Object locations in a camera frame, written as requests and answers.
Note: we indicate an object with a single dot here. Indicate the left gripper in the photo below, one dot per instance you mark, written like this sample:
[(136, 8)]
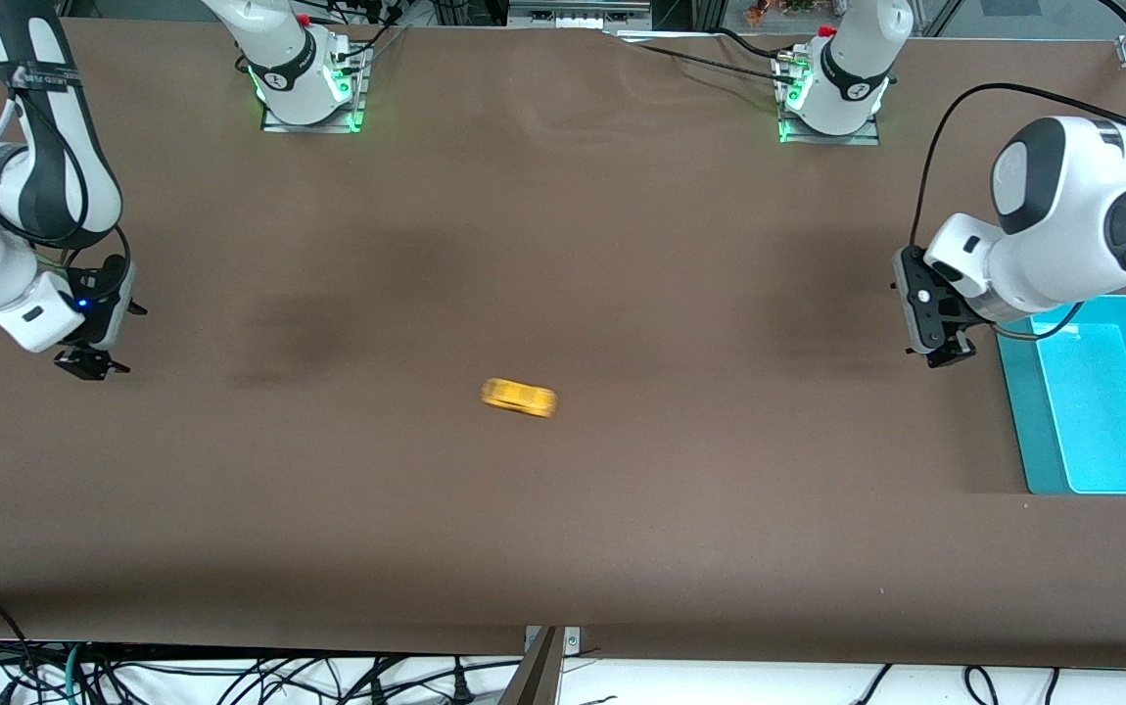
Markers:
[(955, 338)]

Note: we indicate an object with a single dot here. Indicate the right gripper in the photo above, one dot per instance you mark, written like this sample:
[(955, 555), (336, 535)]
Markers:
[(83, 352)]

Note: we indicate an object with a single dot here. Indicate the yellow toy beetle car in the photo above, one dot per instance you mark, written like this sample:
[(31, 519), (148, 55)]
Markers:
[(519, 397)]

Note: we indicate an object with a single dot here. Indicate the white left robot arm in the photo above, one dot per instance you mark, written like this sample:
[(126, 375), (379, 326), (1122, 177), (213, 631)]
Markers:
[(1062, 225)]

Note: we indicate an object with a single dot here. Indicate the teal plastic bin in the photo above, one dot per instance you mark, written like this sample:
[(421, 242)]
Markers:
[(1111, 411)]

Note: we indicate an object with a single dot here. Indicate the orange background objects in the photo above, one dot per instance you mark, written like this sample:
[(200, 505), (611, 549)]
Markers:
[(757, 12)]

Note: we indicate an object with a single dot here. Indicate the dark table leg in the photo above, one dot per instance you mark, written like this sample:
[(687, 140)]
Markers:
[(534, 685)]

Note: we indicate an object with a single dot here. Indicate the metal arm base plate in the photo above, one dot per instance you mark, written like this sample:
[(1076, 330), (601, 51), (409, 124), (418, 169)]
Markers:
[(274, 127), (867, 140)]

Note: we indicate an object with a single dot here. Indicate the small metal bracket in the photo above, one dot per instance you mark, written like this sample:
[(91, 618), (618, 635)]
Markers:
[(571, 641)]

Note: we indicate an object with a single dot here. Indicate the silver metal frame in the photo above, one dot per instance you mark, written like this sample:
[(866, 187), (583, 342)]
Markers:
[(573, 15)]

